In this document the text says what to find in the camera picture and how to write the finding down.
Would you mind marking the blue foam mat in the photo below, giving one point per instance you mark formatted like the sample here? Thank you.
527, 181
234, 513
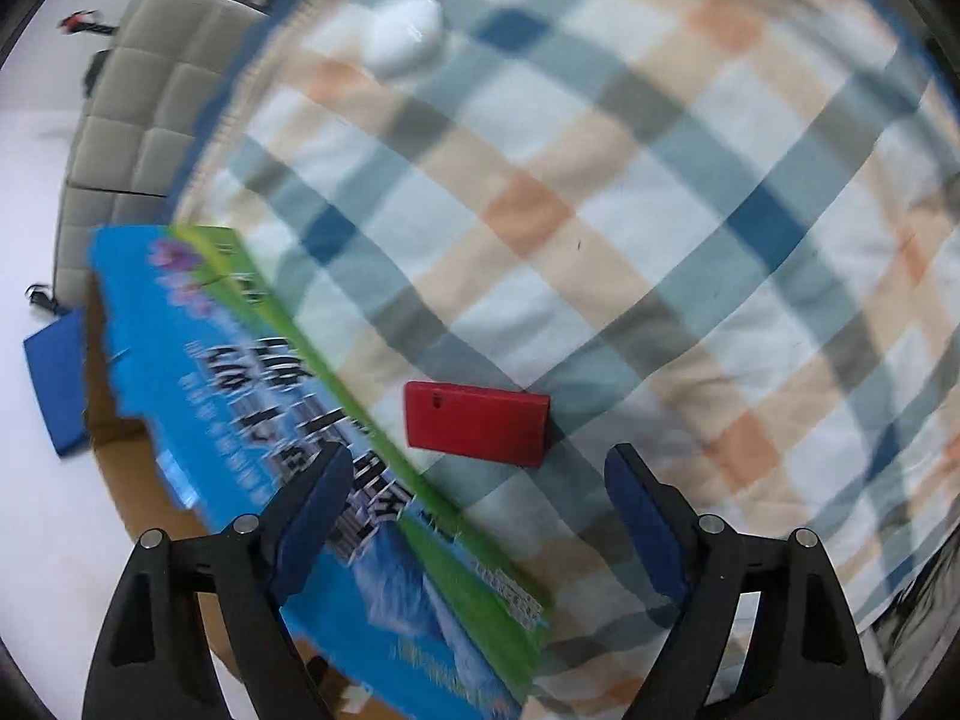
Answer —
56, 363

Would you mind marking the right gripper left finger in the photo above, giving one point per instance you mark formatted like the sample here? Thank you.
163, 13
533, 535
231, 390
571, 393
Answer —
153, 660

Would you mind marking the blue printed cardboard box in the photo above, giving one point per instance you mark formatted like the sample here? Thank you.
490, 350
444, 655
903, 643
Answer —
384, 577

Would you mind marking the left grey padded chair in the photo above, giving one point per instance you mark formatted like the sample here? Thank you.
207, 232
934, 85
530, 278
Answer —
163, 64

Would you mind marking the red cigarette pack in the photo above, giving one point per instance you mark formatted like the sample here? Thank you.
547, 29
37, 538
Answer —
477, 423

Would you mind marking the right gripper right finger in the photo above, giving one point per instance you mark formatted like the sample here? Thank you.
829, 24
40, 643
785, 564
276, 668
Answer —
804, 658

